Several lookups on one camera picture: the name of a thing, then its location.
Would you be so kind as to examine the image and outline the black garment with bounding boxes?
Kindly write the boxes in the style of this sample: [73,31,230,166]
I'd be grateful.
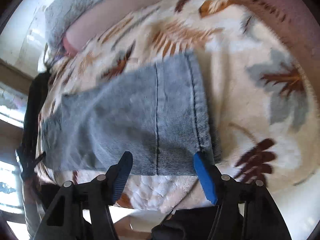
[15,70,51,181]

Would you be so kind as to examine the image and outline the grey-blue denim pants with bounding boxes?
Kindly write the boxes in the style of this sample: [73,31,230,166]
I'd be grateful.
[41,51,221,176]

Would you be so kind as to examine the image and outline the grey quilted pillow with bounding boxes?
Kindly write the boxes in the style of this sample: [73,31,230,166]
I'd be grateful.
[44,0,103,50]

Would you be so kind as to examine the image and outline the leaf-patterned cream blanket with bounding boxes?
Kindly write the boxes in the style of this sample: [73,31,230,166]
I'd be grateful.
[35,0,320,214]

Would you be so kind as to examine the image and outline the stained glass window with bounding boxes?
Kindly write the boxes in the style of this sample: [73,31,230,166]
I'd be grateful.
[0,82,28,128]

